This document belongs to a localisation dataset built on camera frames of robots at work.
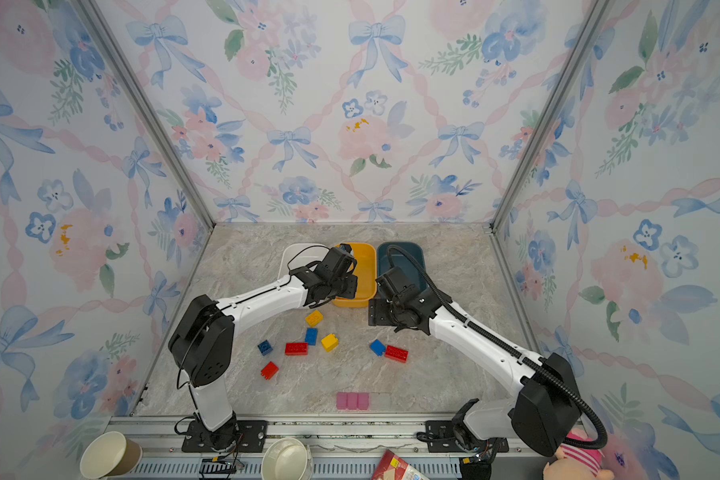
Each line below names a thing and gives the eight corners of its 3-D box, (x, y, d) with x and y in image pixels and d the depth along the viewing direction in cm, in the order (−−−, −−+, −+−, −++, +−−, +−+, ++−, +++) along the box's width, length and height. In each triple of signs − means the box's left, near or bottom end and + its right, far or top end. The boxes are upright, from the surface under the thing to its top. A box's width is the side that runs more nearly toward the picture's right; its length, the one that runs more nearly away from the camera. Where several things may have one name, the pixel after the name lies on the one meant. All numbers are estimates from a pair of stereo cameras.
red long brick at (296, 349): (285, 355, 89) (284, 352, 87) (287, 345, 91) (285, 342, 89) (307, 355, 89) (306, 352, 87) (308, 345, 91) (307, 342, 89)
